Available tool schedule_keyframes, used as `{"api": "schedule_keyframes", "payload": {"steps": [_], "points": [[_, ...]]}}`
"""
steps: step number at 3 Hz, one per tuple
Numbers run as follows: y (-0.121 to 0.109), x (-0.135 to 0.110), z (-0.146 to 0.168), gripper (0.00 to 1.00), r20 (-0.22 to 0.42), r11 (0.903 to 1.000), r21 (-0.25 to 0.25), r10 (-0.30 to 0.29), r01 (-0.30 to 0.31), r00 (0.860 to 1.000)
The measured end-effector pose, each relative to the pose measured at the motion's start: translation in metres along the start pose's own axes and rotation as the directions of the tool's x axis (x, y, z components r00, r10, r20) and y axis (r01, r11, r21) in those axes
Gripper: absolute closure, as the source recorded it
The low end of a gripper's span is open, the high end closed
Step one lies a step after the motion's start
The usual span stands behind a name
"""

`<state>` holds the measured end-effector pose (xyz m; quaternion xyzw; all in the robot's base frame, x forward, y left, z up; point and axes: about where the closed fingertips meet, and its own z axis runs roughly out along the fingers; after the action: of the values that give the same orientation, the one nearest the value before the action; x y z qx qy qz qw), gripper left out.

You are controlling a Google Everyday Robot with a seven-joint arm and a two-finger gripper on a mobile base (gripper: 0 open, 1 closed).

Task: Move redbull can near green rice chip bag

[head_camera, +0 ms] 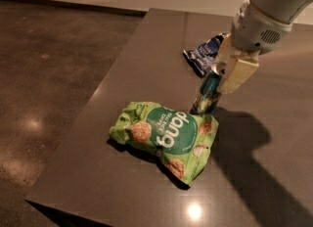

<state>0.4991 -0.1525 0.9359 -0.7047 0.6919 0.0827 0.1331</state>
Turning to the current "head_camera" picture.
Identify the redbull can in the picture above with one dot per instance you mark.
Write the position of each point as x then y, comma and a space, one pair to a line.
208, 96

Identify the green rice chip bag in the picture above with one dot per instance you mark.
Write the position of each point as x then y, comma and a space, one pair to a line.
182, 141

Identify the blue chip bag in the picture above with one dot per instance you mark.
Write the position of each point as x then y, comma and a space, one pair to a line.
203, 56

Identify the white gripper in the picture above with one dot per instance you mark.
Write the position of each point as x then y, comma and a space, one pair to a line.
257, 30

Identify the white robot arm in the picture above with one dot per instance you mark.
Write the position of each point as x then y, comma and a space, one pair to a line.
284, 11

